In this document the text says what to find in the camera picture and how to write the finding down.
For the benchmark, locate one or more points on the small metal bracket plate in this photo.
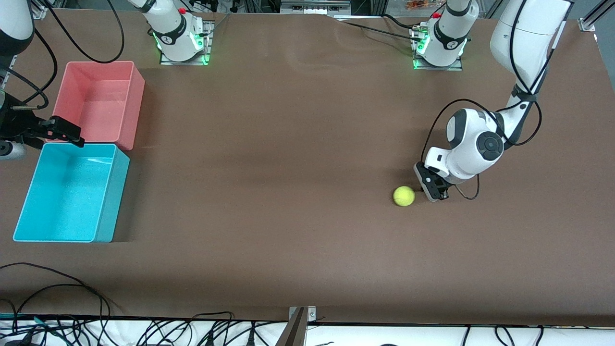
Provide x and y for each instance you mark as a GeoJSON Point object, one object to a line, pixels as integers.
{"type": "Point", "coordinates": [312, 315]}

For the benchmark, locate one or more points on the grey camera mount bar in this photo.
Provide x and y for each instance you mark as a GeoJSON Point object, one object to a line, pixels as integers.
{"type": "Point", "coordinates": [294, 334]}

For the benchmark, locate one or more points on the silver metal device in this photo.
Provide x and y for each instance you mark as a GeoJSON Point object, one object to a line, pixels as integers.
{"type": "Point", "coordinates": [314, 6]}

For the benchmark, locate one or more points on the clear box with orange contents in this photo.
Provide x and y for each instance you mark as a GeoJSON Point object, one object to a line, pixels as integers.
{"type": "Point", "coordinates": [423, 5]}

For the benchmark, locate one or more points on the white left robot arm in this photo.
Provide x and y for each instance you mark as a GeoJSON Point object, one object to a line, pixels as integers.
{"type": "Point", "coordinates": [468, 149]}

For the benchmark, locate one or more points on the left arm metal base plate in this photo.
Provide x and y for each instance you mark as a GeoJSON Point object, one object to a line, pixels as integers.
{"type": "Point", "coordinates": [439, 68]}

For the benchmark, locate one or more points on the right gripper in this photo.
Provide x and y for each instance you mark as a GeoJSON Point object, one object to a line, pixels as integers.
{"type": "Point", "coordinates": [20, 126]}

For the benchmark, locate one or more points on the pink plastic bin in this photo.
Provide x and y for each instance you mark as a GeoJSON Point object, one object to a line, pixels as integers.
{"type": "Point", "coordinates": [96, 105]}

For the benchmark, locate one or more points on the blue plastic bin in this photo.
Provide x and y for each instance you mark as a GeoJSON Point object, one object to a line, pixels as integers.
{"type": "Point", "coordinates": [62, 192]}

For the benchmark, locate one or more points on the long grey frame rail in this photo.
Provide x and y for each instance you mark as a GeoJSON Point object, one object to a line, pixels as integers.
{"type": "Point", "coordinates": [12, 62]}

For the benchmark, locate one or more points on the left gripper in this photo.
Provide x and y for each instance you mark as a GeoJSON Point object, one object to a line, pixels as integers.
{"type": "Point", "coordinates": [444, 195]}

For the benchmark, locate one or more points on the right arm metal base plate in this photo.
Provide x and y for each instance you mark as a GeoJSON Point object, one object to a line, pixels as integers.
{"type": "Point", "coordinates": [209, 53]}

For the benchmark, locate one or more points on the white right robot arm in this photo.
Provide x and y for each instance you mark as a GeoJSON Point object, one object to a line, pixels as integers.
{"type": "Point", "coordinates": [173, 33]}

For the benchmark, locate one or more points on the yellow tennis ball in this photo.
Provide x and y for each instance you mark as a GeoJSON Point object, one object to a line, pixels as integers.
{"type": "Point", "coordinates": [404, 196]}

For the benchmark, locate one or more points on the short aluminium profile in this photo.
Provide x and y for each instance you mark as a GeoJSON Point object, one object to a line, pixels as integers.
{"type": "Point", "coordinates": [587, 23]}
{"type": "Point", "coordinates": [43, 10]}

